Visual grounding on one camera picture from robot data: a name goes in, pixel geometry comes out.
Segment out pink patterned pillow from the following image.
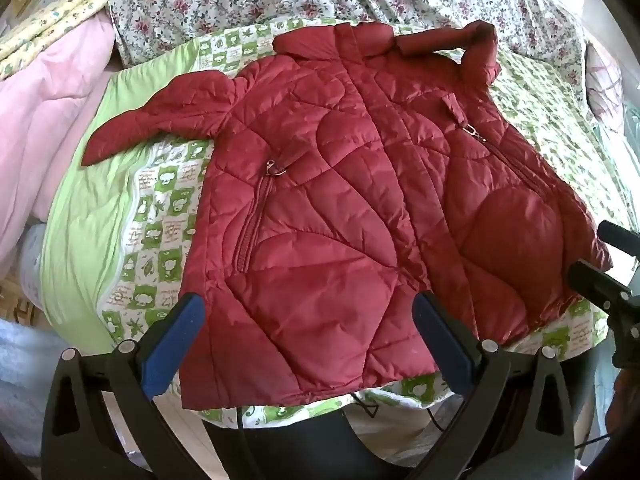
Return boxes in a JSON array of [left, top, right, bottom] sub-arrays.
[[584, 40, 627, 123]]

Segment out black cable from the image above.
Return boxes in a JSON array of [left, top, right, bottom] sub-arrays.
[[347, 391, 448, 433]]

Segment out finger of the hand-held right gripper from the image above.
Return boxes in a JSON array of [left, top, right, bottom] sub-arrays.
[[597, 219, 640, 262], [567, 258, 634, 314]]

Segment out green patterned blanket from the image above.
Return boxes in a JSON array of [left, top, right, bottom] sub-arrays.
[[39, 19, 640, 428]]

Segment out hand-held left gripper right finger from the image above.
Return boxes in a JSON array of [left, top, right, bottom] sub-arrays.
[[400, 290, 585, 480]]

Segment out yellow floral cloth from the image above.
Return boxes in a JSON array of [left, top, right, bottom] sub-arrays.
[[0, 0, 123, 81]]

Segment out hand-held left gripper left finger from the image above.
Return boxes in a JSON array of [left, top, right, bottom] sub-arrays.
[[40, 291, 236, 480]]

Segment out pink blanket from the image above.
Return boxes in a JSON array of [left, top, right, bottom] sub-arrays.
[[0, 10, 118, 261]]

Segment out red quilted jacket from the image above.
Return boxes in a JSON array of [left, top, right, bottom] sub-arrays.
[[80, 19, 613, 411]]

